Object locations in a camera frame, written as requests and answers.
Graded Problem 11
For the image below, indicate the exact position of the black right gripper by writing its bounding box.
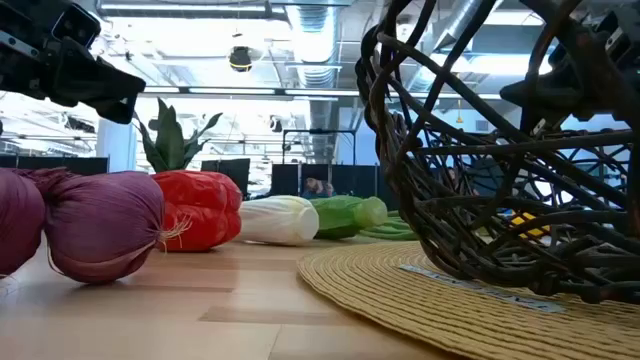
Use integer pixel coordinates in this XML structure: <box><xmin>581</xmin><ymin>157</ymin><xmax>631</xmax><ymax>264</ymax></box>
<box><xmin>499</xmin><ymin>7</ymin><xmax>640</xmax><ymax>122</ymax></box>

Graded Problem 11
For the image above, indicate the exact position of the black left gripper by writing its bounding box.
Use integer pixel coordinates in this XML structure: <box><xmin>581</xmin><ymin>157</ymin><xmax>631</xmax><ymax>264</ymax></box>
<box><xmin>0</xmin><ymin>0</ymin><xmax>147</xmax><ymax>125</ymax></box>

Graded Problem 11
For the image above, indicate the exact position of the dark wicker basket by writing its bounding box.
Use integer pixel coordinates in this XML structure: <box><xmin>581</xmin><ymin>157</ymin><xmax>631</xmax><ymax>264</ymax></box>
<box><xmin>354</xmin><ymin>0</ymin><xmax>640</xmax><ymax>305</ymax></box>

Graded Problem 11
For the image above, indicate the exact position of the yellow lemon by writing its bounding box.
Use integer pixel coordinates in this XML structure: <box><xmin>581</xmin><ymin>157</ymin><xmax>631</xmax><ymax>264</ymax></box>
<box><xmin>508</xmin><ymin>211</ymin><xmax>551</xmax><ymax>239</ymax></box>

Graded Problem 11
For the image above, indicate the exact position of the purple onion braid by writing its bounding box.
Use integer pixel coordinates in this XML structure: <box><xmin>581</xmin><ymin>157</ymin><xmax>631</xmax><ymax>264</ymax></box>
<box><xmin>0</xmin><ymin>167</ymin><xmax>194</xmax><ymax>285</ymax></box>

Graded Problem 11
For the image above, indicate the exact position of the red bell pepper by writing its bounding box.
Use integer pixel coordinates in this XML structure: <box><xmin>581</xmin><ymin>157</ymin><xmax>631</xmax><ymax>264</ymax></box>
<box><xmin>152</xmin><ymin>169</ymin><xmax>244</xmax><ymax>253</ymax></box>

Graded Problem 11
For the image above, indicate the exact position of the green long beans bunch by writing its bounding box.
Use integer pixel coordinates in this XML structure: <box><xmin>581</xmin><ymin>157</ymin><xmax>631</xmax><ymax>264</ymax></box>
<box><xmin>357</xmin><ymin>209</ymin><xmax>419</xmax><ymax>242</ymax></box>

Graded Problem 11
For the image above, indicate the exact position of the white napa cabbage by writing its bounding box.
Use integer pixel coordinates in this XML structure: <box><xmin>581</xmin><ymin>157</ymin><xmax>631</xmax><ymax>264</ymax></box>
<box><xmin>238</xmin><ymin>194</ymin><xmax>320</xmax><ymax>247</ymax></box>

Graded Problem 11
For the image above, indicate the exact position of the green romaine lettuce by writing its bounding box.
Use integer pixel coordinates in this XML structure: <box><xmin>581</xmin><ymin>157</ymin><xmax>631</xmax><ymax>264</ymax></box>
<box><xmin>309</xmin><ymin>194</ymin><xmax>389</xmax><ymax>240</ymax></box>

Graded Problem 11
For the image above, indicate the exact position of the round woven straw placemat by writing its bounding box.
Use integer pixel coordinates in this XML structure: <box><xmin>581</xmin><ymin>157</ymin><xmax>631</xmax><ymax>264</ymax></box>
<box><xmin>297</xmin><ymin>241</ymin><xmax>640</xmax><ymax>360</ymax></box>

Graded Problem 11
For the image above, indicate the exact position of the white round column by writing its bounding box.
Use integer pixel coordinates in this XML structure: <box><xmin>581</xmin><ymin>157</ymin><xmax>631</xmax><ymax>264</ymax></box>
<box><xmin>96</xmin><ymin>117</ymin><xmax>137</xmax><ymax>174</ymax></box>

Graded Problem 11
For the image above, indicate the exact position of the black partition panel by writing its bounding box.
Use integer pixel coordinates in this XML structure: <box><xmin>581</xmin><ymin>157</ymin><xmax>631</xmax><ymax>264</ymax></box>
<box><xmin>0</xmin><ymin>155</ymin><xmax>110</xmax><ymax>177</ymax></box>
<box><xmin>200</xmin><ymin>158</ymin><xmax>251</xmax><ymax>199</ymax></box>
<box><xmin>271</xmin><ymin>163</ymin><xmax>382</xmax><ymax>211</ymax></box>

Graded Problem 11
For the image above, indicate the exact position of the green leafy plant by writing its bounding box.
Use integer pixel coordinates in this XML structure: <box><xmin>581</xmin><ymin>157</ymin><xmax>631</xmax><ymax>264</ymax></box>
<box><xmin>132</xmin><ymin>97</ymin><xmax>224</xmax><ymax>174</ymax></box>

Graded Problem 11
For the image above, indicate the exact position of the long ceiling light strip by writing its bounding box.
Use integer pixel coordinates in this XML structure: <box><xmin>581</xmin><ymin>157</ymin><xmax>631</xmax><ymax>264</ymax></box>
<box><xmin>142</xmin><ymin>85</ymin><xmax>361</xmax><ymax>100</ymax></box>

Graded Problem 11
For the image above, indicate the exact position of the black ceiling device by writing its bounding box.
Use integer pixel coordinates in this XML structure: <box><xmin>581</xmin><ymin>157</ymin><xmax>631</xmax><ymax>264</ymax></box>
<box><xmin>228</xmin><ymin>45</ymin><xmax>254</xmax><ymax>74</ymax></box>

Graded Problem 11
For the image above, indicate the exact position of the white blue label strip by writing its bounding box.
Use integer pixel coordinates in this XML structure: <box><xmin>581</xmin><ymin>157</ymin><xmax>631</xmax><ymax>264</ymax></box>
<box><xmin>399</xmin><ymin>263</ymin><xmax>567</xmax><ymax>314</ymax></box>

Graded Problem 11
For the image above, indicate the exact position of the person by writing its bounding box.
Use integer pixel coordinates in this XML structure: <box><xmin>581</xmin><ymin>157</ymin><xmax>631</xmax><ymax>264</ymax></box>
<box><xmin>301</xmin><ymin>177</ymin><xmax>335</xmax><ymax>200</ymax></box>

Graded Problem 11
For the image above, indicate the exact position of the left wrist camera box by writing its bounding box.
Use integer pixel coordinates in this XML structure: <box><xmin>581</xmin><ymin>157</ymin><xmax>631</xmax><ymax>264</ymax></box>
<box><xmin>51</xmin><ymin>3</ymin><xmax>102</xmax><ymax>49</ymax></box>

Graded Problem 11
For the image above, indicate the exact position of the silver ventilation duct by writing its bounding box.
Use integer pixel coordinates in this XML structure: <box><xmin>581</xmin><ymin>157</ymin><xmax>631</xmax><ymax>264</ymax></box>
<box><xmin>287</xmin><ymin>2</ymin><xmax>346</xmax><ymax>166</ymax></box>

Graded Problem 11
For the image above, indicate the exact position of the black metal frame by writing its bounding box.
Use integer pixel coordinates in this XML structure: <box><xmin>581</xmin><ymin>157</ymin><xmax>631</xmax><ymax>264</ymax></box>
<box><xmin>281</xmin><ymin>128</ymin><xmax>357</xmax><ymax>167</ymax></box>

